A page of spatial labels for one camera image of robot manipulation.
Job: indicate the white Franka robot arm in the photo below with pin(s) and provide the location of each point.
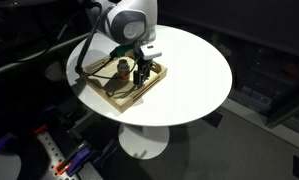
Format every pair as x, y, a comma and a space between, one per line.
132, 20

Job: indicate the grey rounded dome object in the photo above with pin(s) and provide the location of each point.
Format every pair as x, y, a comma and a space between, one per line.
2, 166

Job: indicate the orange black bar clamp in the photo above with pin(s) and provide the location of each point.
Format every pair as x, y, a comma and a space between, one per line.
40, 129

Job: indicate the light wooden slotted tray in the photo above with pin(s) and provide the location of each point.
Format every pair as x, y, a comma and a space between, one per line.
122, 96

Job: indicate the perforated metal breadboard plate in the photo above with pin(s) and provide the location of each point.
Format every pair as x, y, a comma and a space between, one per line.
50, 150

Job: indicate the dark storage shelf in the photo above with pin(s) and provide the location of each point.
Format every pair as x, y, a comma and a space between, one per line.
265, 83

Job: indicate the white round floor disc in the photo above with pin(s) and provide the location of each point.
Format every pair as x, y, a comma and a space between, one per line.
55, 71

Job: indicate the purple plastic object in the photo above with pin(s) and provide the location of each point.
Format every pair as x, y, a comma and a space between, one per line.
0, 141

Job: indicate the green camera mount bracket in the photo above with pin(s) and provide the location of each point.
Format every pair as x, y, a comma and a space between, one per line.
122, 50

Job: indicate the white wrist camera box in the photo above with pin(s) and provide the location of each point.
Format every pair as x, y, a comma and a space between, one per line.
151, 51

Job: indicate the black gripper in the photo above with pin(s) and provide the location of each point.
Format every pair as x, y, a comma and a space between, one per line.
145, 65

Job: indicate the white round table pedestal base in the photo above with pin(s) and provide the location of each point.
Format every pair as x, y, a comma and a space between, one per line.
144, 140

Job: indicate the purple orange bar clamp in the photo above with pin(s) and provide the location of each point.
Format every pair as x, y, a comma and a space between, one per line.
74, 160

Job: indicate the white bottle with orange label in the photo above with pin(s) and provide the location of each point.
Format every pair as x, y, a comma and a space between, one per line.
124, 68

